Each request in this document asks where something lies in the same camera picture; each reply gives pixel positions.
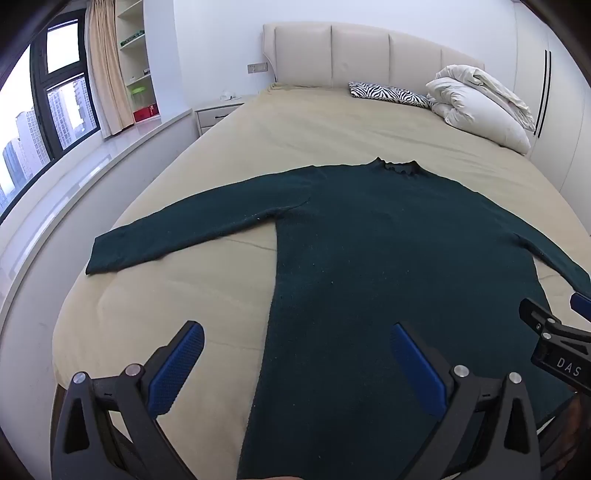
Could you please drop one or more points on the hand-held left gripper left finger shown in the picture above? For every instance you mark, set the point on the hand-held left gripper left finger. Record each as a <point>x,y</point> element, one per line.
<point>178,369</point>

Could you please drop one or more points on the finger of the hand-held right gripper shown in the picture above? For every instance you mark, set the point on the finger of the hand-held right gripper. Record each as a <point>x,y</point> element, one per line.
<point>582,305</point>
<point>535,318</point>

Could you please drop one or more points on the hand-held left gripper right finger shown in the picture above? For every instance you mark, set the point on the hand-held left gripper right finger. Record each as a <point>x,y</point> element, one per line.
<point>415,364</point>

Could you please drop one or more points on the dark green sweater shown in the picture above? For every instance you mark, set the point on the dark green sweater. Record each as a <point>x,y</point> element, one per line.
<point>392,254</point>

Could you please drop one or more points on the white wardrobe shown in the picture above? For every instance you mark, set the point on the white wardrobe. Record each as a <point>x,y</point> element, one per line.
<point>568,115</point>

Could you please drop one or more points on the white window sill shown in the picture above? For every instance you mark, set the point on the white window sill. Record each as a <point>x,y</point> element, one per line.
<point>92,170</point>

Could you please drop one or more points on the white folded duvet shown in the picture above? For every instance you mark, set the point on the white folded duvet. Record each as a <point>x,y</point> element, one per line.
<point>475,110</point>

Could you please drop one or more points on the white nightstand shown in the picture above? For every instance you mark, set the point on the white nightstand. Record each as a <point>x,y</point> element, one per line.
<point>217,115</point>

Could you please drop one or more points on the red box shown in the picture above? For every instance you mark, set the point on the red box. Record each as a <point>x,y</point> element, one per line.
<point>145,114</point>

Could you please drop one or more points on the bed with beige sheet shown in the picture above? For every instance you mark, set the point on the bed with beige sheet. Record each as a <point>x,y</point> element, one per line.
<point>300,129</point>

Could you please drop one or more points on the zebra print pillow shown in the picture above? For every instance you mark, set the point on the zebra print pillow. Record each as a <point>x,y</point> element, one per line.
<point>388,93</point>

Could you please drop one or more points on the green plastic item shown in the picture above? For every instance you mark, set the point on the green plastic item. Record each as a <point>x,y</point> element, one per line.
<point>137,92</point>

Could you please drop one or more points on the beige curtain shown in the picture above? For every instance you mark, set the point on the beige curtain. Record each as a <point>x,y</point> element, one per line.
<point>106,69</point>

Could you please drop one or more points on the white open shelf unit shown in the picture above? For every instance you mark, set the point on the white open shelf unit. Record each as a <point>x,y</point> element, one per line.
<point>134,60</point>

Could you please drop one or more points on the cream padded headboard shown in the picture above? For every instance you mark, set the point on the cream padded headboard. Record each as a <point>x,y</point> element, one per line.
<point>360,55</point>

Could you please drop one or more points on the black framed window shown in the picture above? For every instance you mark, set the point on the black framed window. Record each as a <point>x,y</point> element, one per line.
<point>39,69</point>

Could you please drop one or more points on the green book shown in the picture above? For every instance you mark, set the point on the green book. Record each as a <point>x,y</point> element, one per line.
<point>134,38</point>

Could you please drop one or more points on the wall socket panel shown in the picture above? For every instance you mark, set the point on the wall socket panel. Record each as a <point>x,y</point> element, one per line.
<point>257,68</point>

